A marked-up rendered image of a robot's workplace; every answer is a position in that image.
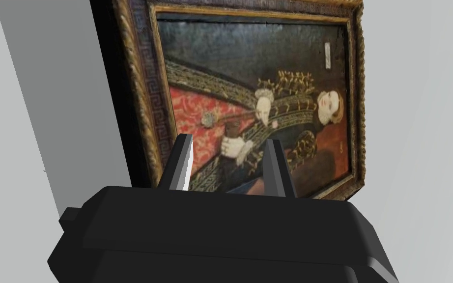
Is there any gold framed portrait painting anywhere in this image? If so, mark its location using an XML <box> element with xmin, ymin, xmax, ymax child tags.
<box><xmin>90</xmin><ymin>0</ymin><xmax>367</xmax><ymax>201</ymax></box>

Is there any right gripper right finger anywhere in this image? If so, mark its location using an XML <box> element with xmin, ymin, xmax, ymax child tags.
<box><xmin>262</xmin><ymin>139</ymin><xmax>298</xmax><ymax>198</ymax></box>

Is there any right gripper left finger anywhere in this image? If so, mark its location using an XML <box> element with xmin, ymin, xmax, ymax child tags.
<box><xmin>158</xmin><ymin>133</ymin><xmax>194</xmax><ymax>192</ymax></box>

